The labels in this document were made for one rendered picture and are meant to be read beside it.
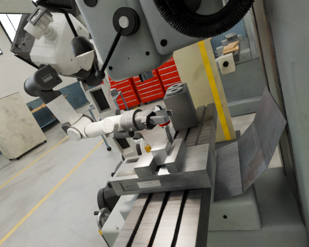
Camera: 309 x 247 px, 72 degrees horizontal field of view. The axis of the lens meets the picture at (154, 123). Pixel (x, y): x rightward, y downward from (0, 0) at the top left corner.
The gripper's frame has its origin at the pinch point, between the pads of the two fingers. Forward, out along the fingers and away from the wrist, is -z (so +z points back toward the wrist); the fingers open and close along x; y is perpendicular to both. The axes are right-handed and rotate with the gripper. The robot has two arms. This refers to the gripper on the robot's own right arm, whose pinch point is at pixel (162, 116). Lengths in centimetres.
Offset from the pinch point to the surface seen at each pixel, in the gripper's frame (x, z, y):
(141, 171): -19.1, 1.2, 10.3
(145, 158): -14.6, 1.9, 8.5
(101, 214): -14, 50, 45
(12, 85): 333, 858, -80
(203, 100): 163, 56, 53
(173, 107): 26.5, 10.9, 6.3
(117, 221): -19, 30, 40
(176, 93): 29.5, 8.3, 0.8
